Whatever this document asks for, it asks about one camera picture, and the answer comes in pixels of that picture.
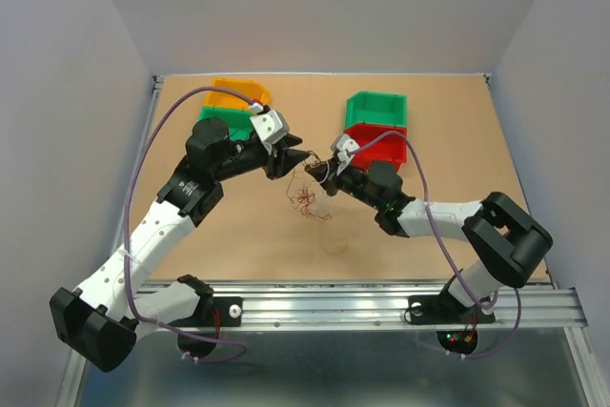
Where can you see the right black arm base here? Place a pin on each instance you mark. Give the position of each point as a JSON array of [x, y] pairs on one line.
[[442, 310]]

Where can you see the green plastic bin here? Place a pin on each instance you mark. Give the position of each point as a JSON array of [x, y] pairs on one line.
[[378, 108], [238, 121]]

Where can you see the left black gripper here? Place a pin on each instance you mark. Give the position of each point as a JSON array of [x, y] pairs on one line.
[[286, 158]]

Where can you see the aluminium left side rail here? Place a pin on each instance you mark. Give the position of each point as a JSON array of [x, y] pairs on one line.
[[137, 135]]

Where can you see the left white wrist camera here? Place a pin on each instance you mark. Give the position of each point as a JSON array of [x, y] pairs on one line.
[[269, 125]]

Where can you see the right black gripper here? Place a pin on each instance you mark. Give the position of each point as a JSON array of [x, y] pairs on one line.
[[319, 172]]

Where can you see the aluminium rail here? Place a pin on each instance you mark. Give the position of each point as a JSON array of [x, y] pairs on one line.
[[374, 305], [137, 135]]

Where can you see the aluminium front rail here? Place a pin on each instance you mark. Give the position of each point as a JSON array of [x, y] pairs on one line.
[[374, 305]]

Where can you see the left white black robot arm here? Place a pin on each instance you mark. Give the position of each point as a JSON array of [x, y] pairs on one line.
[[100, 319]]

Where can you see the red plastic bin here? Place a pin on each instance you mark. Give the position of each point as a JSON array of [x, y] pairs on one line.
[[391, 149]]

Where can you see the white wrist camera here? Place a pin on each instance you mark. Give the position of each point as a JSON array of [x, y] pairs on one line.
[[344, 148], [269, 125]]

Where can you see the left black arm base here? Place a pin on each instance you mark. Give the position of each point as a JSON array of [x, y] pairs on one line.
[[222, 311]]

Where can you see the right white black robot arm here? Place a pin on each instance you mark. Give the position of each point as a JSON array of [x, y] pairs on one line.
[[508, 241]]

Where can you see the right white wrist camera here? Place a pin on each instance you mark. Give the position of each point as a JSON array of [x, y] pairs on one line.
[[344, 148]]

